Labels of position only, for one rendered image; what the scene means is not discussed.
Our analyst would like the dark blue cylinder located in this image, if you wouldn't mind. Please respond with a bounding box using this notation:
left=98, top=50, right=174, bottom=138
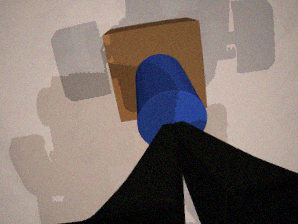
left=136, top=53, right=208, bottom=145

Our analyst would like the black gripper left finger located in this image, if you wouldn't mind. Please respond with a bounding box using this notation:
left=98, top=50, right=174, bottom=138
left=67, top=123, right=185, bottom=224

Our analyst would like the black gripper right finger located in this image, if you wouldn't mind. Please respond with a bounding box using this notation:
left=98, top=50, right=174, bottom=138
left=174, top=121, right=298, bottom=224

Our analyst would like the brown square block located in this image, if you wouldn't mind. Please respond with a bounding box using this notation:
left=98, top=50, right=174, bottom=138
left=102, top=18, right=208, bottom=121

